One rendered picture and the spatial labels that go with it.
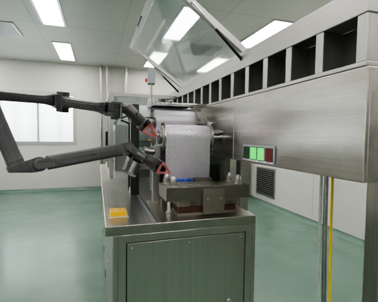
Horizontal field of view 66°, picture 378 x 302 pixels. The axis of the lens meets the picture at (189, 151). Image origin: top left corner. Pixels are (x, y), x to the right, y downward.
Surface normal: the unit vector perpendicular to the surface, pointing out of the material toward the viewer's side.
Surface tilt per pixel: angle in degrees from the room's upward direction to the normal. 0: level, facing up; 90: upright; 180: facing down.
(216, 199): 90
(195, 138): 90
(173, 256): 90
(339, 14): 90
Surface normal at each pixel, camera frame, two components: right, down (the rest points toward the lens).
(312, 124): -0.95, 0.00
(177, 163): 0.30, 0.06
